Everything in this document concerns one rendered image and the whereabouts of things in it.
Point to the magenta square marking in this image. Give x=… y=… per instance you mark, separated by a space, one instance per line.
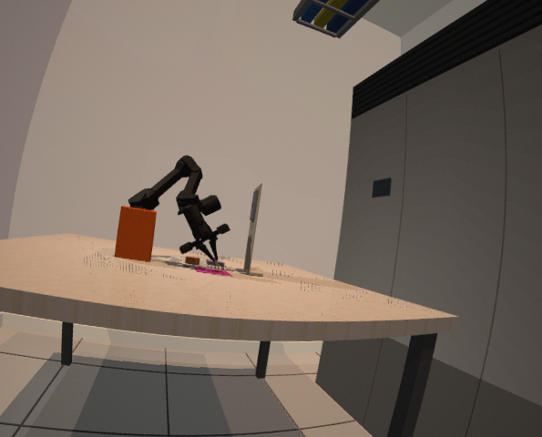
x=218 y=272

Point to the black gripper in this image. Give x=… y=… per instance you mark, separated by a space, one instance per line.
x=200 y=230

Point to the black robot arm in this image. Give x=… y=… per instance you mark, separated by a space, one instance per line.
x=189 y=203

